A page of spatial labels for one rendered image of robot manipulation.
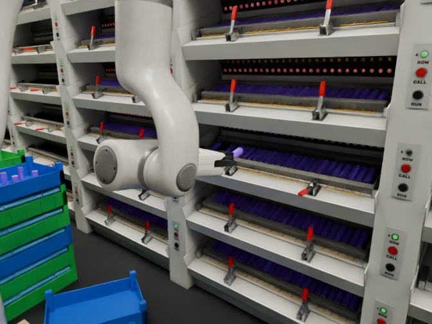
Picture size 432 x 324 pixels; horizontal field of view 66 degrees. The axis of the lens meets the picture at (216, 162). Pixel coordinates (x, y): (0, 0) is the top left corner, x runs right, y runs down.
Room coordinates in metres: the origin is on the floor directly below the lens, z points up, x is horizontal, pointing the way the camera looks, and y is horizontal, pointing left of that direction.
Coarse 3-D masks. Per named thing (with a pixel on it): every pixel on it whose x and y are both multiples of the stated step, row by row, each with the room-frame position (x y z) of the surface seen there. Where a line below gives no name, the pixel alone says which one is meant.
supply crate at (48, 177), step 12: (0, 168) 1.15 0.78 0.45; (12, 168) 1.18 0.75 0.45; (24, 168) 1.22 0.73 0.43; (36, 168) 1.22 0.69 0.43; (48, 168) 1.18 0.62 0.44; (60, 168) 1.14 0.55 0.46; (0, 180) 1.14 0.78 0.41; (24, 180) 1.02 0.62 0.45; (36, 180) 1.06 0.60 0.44; (48, 180) 1.09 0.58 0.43; (60, 180) 1.13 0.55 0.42; (0, 192) 0.96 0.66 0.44; (12, 192) 0.99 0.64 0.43; (24, 192) 1.02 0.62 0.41; (36, 192) 1.05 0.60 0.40
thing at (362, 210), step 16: (208, 144) 1.18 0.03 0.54; (224, 144) 1.17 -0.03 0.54; (304, 144) 0.99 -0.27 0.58; (320, 144) 0.96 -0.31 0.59; (208, 176) 1.02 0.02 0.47; (224, 176) 0.97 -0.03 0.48; (240, 176) 0.96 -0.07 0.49; (256, 176) 0.94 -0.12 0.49; (256, 192) 0.91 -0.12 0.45; (272, 192) 0.87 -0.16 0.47; (288, 192) 0.84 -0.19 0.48; (320, 192) 0.81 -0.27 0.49; (336, 192) 0.80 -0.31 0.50; (304, 208) 0.82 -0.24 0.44; (320, 208) 0.79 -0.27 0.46; (336, 208) 0.76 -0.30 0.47; (352, 208) 0.73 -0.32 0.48; (368, 208) 0.72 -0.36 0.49; (368, 224) 0.72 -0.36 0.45
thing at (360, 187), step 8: (240, 160) 1.00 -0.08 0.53; (248, 160) 0.99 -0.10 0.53; (248, 168) 0.97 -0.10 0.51; (256, 168) 0.96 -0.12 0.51; (264, 168) 0.94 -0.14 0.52; (272, 168) 0.92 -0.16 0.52; (280, 168) 0.91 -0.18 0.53; (288, 168) 0.90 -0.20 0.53; (272, 176) 0.91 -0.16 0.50; (288, 176) 0.89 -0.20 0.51; (296, 176) 0.87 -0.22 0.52; (304, 176) 0.86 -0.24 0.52; (312, 176) 0.84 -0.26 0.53; (320, 176) 0.84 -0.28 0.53; (328, 176) 0.83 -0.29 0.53; (328, 184) 0.82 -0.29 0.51; (336, 184) 0.81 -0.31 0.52; (344, 184) 0.79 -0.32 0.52; (352, 184) 0.78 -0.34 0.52; (360, 184) 0.77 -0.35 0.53; (368, 184) 0.77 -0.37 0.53; (344, 192) 0.78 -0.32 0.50; (368, 192) 0.76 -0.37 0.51
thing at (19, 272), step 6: (54, 252) 1.09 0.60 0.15; (60, 252) 1.11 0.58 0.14; (42, 258) 1.05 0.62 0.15; (48, 258) 1.06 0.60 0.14; (30, 264) 1.01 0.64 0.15; (36, 264) 1.02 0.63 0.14; (18, 270) 0.98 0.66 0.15; (24, 270) 0.99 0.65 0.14; (30, 270) 1.01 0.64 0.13; (6, 276) 0.94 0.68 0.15; (12, 276) 0.95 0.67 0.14; (18, 276) 0.98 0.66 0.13; (0, 282) 0.92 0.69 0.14; (6, 282) 0.94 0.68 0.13
